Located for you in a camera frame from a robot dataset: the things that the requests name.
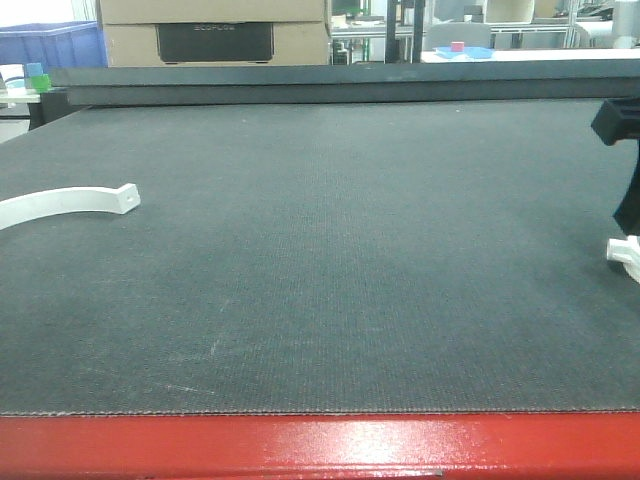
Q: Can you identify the blue plastic bin on table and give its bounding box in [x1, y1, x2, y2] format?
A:
[1, 21, 108, 72]

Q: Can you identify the white paper cup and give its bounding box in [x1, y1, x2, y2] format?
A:
[0, 64, 26, 94]

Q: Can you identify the large cardboard box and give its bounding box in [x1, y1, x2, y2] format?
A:
[97, 1, 331, 67]

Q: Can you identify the blue tray in background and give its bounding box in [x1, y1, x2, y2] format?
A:
[434, 46, 494, 61]

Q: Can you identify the white curved PVC pipe clamp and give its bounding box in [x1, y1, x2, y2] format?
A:
[1, 183, 141, 230]

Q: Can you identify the white PVC pipe fitting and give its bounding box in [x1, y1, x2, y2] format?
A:
[605, 235, 640, 283]

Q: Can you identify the pink cube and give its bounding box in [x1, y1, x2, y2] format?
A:
[450, 41, 465, 52]

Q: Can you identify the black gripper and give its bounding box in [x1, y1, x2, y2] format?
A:
[591, 97, 639, 236]

